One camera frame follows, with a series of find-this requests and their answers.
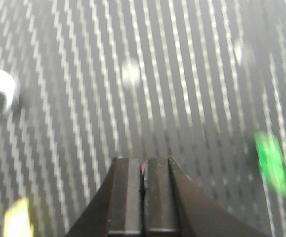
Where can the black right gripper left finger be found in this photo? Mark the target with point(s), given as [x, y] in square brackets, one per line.
[116, 209]

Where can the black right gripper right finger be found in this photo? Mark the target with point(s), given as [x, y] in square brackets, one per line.
[174, 206]

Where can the yellow toggle switch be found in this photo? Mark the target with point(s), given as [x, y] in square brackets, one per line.
[17, 221]

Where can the green toggle switch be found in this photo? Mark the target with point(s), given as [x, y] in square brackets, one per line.
[271, 161]

